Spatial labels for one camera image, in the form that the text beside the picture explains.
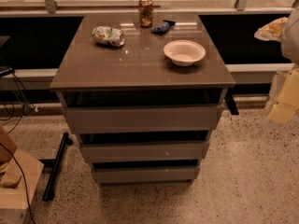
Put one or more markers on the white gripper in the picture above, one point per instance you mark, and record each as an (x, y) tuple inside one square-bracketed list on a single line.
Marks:
[(291, 39)]

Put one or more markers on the grey bottom drawer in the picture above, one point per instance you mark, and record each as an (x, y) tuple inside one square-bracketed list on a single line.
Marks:
[(125, 176)]

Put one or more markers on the grey drawer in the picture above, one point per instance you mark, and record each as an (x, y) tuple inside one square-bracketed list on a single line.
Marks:
[(142, 119), (145, 152), (125, 176)]

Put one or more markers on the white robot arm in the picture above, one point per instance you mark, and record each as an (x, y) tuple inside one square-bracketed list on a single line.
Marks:
[(289, 45)]

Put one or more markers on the grey top drawer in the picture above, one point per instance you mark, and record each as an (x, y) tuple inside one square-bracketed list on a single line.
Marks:
[(142, 119)]

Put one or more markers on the grey drawer cabinet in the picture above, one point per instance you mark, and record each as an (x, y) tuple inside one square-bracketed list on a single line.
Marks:
[(138, 74)]

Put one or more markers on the grey middle drawer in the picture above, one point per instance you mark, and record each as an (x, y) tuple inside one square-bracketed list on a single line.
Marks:
[(145, 152)]

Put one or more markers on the black table leg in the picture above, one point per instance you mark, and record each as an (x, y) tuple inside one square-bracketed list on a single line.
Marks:
[(230, 102)]

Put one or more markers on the white paper bowl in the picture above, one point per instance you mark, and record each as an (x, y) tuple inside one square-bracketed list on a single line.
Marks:
[(184, 52)]

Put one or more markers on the blue snack wrapper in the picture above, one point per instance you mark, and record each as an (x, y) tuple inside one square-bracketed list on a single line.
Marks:
[(163, 27)]

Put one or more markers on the upright orange soda can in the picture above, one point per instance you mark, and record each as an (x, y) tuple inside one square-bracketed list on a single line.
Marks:
[(145, 13)]

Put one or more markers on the black metal bar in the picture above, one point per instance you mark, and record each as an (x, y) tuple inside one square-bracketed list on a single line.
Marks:
[(54, 165)]

